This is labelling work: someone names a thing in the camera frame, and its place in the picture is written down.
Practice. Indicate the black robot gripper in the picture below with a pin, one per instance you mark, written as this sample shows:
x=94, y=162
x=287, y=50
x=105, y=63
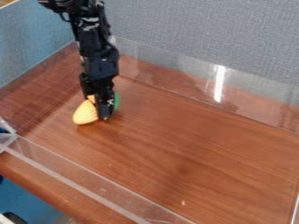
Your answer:
x=90, y=29

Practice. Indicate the yellow green toy corn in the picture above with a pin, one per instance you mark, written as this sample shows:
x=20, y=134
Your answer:
x=85, y=113

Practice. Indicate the clear acrylic left bracket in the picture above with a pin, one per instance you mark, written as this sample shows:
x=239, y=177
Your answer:
x=8, y=134

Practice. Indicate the clear acrylic front wall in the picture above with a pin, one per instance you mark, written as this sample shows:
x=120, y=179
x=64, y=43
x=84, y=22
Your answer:
x=104, y=191

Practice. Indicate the clear acrylic wall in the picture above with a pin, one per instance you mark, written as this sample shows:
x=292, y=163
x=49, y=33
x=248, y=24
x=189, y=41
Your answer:
x=261, y=99
x=104, y=191

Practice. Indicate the clear acrylic back wall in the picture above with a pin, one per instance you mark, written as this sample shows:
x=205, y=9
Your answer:
x=261, y=99

